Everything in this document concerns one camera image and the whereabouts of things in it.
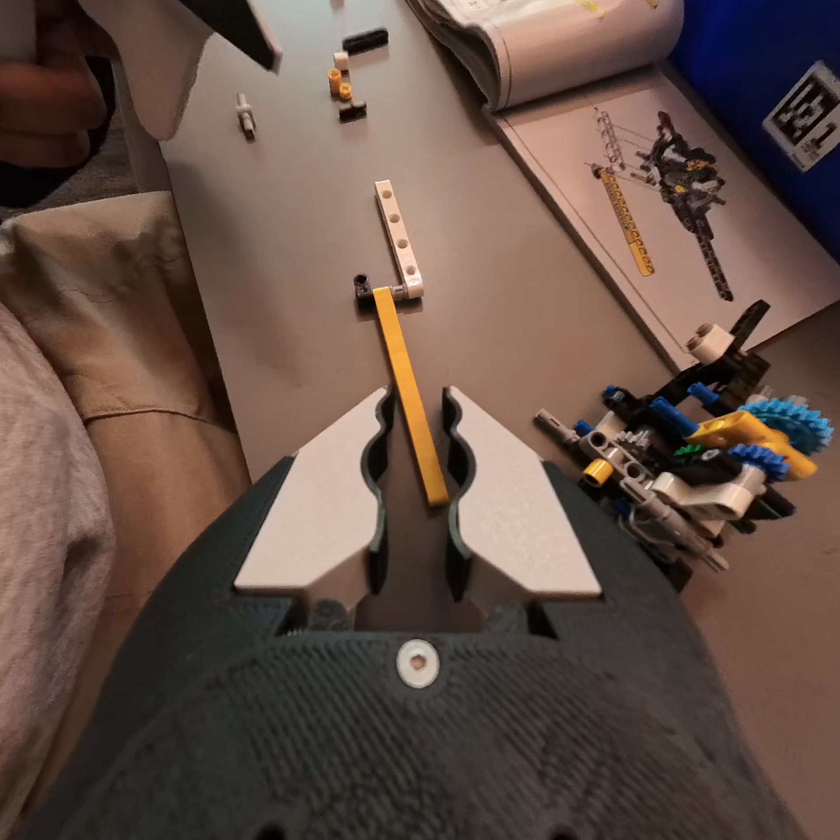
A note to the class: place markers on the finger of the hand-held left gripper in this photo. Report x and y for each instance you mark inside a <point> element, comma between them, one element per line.
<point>239,29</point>

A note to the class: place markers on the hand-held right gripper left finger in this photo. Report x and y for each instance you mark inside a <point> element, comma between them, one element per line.
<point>308,518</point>

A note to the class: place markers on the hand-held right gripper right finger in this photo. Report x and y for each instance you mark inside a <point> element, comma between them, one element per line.
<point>525,518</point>

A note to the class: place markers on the yellow lego beam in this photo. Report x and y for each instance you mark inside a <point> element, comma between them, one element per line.
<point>407,394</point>

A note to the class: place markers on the grey lego axle pin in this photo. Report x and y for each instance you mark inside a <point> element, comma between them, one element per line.
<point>245,115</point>

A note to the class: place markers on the long black lego piece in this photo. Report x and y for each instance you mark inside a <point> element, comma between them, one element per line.
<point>365,40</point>

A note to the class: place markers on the small black lego connector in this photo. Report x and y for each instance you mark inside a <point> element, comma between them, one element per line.
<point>352,111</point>

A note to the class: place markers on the partly built lego model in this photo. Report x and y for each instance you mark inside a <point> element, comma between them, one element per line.
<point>689,485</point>

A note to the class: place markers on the dark grey lego connector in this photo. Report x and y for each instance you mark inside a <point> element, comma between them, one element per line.
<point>361,287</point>

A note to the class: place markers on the white lego beam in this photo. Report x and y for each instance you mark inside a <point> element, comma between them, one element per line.
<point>396,229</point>

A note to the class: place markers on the lego instruction booklet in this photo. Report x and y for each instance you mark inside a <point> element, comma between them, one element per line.
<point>564,216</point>

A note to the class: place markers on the person's left hand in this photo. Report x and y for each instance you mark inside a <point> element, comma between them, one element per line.
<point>46,111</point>

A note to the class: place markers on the blue plastic bin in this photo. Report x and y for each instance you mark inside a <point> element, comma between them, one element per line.
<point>722,65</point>

